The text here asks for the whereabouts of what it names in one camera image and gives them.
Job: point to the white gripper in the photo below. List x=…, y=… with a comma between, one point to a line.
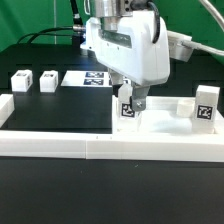
x=130, y=51

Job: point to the white square tabletop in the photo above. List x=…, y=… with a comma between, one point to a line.
x=172, y=115

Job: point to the white sheet with AprilTags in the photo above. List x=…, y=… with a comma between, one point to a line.
x=86, y=79

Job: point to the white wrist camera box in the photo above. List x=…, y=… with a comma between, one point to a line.
x=176, y=49

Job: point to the white U-shaped obstacle wall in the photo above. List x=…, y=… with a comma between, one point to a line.
x=120, y=146

